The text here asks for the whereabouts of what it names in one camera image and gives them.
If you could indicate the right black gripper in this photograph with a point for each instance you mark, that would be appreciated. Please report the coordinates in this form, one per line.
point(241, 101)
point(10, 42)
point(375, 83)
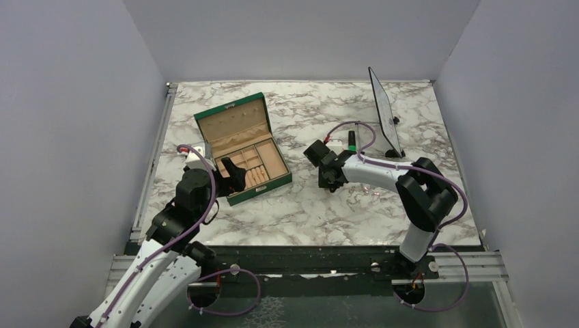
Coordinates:
point(326, 184)

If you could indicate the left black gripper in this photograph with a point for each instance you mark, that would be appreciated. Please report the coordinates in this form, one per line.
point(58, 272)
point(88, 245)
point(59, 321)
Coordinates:
point(235, 182)

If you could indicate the green jewelry box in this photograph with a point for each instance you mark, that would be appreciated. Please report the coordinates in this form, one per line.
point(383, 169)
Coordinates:
point(241, 130)

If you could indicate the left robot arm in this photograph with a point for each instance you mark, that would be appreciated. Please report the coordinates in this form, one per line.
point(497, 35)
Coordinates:
point(169, 258)

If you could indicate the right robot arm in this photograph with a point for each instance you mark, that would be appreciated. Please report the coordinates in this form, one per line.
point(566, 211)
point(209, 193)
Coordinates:
point(426, 195)

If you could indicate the green highlighter pen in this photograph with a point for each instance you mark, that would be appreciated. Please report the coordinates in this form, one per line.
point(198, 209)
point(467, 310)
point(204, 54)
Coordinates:
point(352, 145)

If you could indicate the small whiteboard on stand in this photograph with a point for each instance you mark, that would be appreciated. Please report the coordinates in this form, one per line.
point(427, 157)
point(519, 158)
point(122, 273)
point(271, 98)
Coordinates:
point(387, 120)

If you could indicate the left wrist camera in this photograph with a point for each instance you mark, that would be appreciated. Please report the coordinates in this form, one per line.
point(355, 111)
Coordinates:
point(192, 154)

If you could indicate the aluminium frame rail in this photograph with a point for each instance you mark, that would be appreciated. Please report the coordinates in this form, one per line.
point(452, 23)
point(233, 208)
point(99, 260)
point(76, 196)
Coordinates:
point(152, 163)

